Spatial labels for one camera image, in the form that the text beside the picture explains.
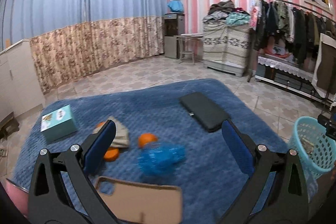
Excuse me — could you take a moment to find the blue plastic bottle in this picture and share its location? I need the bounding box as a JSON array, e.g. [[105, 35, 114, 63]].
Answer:
[[138, 142, 186, 177]]

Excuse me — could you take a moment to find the light blue plastic basket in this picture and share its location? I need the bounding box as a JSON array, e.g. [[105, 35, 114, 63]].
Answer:
[[288, 116, 335, 180]]

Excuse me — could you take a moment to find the pink round object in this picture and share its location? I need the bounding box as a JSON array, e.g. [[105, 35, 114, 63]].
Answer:
[[5, 178, 29, 217]]

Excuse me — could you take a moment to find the low tv cabinet lace cover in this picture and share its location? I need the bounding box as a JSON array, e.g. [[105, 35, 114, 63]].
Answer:
[[254, 54, 336, 104]]

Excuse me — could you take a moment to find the orange round lid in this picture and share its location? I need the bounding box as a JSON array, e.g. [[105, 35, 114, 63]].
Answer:
[[103, 147, 120, 162]]

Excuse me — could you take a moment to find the teal cardboard box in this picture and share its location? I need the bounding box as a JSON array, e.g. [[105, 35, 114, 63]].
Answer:
[[41, 105, 77, 143]]

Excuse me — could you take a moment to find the brown cardboard sheet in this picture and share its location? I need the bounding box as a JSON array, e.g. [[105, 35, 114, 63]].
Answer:
[[94, 176, 183, 223]]

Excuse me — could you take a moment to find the beige crumpled cloth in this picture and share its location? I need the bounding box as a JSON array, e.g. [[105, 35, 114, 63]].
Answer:
[[92, 116, 130, 148]]

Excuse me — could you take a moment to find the clothes rack with dark garments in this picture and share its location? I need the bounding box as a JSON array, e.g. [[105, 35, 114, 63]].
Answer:
[[250, 0, 335, 74]]

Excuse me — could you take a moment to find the orange fruit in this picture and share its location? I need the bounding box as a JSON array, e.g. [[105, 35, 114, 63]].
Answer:
[[138, 132, 158, 148]]

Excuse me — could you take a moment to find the black cushion pad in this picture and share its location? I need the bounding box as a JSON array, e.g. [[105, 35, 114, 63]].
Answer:
[[179, 92, 231, 132]]

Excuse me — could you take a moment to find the white cabinet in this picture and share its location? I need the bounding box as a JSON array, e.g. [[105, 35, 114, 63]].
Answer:
[[0, 39, 46, 120]]

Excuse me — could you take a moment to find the blue plush rug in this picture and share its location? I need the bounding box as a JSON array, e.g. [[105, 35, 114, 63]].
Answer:
[[13, 79, 290, 223]]

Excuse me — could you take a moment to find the cabinet with patterned cloth cover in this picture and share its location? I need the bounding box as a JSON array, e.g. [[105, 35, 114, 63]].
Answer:
[[202, 20, 251, 77]]

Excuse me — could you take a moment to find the pile of folded clothes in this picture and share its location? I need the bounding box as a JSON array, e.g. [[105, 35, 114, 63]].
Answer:
[[202, 0, 251, 27]]

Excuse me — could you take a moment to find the small folding table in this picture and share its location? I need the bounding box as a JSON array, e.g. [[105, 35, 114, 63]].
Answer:
[[175, 33, 203, 65]]

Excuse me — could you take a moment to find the blue and floral curtain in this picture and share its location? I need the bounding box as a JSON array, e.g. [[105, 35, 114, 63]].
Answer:
[[1, 0, 166, 92]]

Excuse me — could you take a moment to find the grey water dispenser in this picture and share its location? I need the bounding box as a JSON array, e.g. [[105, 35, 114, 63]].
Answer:
[[163, 13, 185, 59]]

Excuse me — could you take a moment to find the blue bag on dispenser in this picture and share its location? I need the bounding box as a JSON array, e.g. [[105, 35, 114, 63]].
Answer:
[[167, 0, 184, 14]]

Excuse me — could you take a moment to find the brown board with white frame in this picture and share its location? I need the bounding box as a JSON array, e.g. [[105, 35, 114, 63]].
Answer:
[[311, 34, 336, 99]]

